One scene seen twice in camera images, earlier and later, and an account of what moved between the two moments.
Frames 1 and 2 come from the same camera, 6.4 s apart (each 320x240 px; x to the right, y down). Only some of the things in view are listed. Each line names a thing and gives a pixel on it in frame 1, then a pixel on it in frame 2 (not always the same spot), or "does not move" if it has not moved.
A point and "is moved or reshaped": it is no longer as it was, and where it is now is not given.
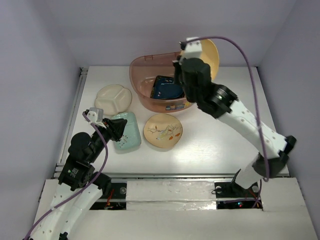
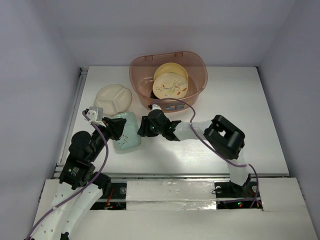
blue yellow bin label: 175,107 does not move
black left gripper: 118,125 does not move
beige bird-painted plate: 163,130 is moved or reshaped
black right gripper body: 190,95 to 154,131
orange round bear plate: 209,55 to 172,67
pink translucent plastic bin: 143,69 does not move
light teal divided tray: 131,137 does not move
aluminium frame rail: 60,160 does not move
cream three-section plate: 113,99 does not move
